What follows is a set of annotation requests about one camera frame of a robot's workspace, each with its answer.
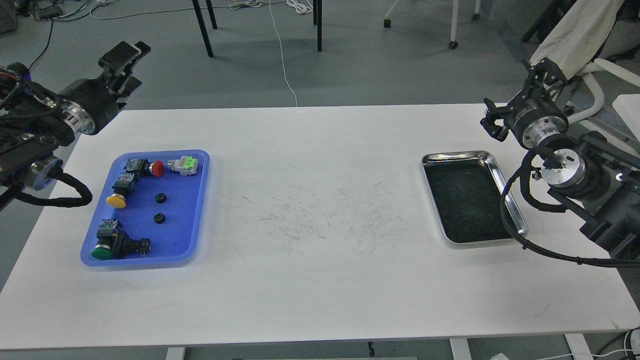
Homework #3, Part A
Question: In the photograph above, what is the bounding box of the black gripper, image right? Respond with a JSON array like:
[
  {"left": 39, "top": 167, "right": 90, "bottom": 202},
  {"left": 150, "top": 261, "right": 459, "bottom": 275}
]
[{"left": 480, "top": 57, "right": 570, "bottom": 150}]

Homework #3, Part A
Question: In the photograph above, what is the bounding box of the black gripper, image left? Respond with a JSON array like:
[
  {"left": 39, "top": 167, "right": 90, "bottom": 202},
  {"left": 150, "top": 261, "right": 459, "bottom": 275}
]
[{"left": 59, "top": 41, "right": 151, "bottom": 135}]

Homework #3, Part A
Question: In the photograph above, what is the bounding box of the small black gear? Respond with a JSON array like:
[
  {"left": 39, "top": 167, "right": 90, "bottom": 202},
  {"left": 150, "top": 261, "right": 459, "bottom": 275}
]
[
  {"left": 153, "top": 212, "right": 166, "bottom": 224},
  {"left": 154, "top": 193, "right": 167, "bottom": 204}
]

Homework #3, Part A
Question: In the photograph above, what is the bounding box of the silver metal tray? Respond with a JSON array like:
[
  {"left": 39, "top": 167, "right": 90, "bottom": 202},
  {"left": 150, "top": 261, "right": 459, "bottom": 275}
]
[{"left": 422, "top": 150, "right": 528, "bottom": 248}]

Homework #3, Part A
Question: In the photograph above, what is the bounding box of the blue plastic tray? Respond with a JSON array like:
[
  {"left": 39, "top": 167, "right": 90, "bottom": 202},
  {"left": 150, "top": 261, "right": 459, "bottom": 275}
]
[{"left": 80, "top": 149, "right": 210, "bottom": 269}]

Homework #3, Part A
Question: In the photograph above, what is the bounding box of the white rolling stand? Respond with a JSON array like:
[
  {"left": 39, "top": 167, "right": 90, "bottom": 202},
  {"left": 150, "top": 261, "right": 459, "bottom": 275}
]
[{"left": 382, "top": 0, "right": 482, "bottom": 50}]

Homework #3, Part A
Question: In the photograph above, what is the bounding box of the beige cloth on chair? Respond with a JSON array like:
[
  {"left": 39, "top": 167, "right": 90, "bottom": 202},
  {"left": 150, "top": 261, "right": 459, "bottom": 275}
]
[{"left": 529, "top": 0, "right": 623, "bottom": 79}]

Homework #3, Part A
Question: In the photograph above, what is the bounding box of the black table leg left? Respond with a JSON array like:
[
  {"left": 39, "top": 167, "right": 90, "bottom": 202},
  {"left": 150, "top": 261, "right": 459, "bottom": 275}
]
[{"left": 191, "top": 0, "right": 218, "bottom": 59}]

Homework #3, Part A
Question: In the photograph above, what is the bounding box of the black table leg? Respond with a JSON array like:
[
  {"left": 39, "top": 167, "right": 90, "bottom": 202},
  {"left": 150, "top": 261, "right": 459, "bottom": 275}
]
[
  {"left": 191, "top": 0, "right": 218, "bottom": 59},
  {"left": 311, "top": 0, "right": 323, "bottom": 52}
]

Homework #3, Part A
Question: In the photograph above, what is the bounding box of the grey green connector block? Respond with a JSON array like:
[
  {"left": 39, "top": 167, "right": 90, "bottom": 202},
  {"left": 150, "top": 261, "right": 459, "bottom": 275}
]
[{"left": 167, "top": 155, "right": 199, "bottom": 176}]

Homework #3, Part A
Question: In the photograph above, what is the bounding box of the black table leg right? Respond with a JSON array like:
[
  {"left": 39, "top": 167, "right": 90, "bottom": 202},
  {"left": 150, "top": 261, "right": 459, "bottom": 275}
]
[{"left": 311, "top": 0, "right": 323, "bottom": 52}]

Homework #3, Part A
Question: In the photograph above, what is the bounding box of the black floor cable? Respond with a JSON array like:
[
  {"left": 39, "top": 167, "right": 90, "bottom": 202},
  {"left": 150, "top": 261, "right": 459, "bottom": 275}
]
[{"left": 15, "top": 0, "right": 96, "bottom": 71}]

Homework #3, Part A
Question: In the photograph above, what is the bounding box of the red push button switch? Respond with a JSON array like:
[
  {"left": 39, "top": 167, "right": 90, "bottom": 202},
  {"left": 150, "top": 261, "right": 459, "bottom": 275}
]
[{"left": 123, "top": 158, "right": 165, "bottom": 178}]

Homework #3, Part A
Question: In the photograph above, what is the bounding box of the yellow push button switch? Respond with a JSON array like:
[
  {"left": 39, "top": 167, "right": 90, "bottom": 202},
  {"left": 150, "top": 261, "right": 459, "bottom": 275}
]
[{"left": 105, "top": 172, "right": 140, "bottom": 209}]

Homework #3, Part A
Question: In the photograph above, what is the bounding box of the green push button switch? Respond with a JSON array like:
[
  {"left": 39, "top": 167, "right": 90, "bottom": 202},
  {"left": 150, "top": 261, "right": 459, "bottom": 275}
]
[{"left": 90, "top": 218, "right": 151, "bottom": 260}]

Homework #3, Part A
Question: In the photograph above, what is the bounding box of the white floor cable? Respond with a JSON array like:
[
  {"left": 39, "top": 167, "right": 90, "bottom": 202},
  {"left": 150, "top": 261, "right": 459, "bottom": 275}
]
[{"left": 90, "top": 0, "right": 316, "bottom": 108}]

